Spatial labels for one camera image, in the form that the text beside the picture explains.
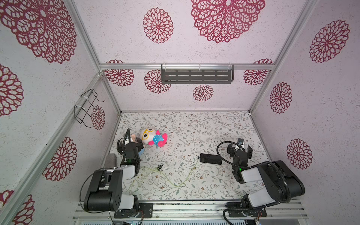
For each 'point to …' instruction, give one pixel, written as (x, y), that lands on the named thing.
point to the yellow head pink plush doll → (150, 137)
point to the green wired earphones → (160, 168)
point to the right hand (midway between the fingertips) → (241, 143)
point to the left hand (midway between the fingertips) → (130, 140)
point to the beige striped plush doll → (134, 139)
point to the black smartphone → (210, 158)
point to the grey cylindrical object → (110, 161)
